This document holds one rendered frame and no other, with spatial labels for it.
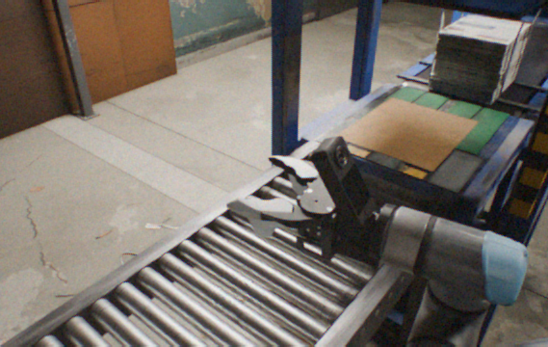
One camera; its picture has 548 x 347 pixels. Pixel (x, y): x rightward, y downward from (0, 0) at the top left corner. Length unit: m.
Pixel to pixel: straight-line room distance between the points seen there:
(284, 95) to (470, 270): 1.22
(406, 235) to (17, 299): 2.06
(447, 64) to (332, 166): 1.65
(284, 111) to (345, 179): 1.16
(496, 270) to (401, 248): 0.10
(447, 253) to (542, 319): 1.82
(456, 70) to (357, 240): 1.60
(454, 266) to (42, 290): 2.07
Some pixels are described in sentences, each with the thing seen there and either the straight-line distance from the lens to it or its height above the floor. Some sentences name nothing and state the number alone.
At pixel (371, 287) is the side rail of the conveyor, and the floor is 0.80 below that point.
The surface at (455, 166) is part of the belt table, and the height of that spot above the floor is 0.80.
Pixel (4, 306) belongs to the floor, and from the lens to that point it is 2.39.
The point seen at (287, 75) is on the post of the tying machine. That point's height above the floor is 1.01.
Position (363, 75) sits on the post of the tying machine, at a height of 0.83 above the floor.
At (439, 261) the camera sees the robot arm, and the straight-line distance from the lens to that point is 0.54.
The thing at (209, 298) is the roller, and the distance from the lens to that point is 1.06.
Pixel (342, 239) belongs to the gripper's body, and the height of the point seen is 1.19.
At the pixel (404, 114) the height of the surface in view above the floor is 0.80.
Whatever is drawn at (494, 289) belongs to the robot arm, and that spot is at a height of 1.22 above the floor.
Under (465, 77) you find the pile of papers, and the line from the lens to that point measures 2.12.
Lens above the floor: 1.58
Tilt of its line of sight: 34 degrees down
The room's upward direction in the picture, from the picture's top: straight up
